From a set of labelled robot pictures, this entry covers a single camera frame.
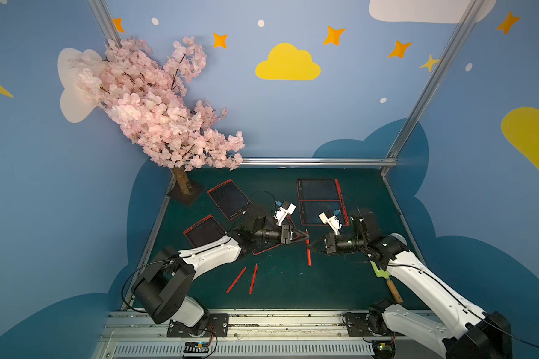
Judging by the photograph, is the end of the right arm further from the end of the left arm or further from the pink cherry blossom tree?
the pink cherry blossom tree

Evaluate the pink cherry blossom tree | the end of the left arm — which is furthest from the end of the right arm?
the pink cherry blossom tree

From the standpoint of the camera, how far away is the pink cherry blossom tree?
63 centimetres
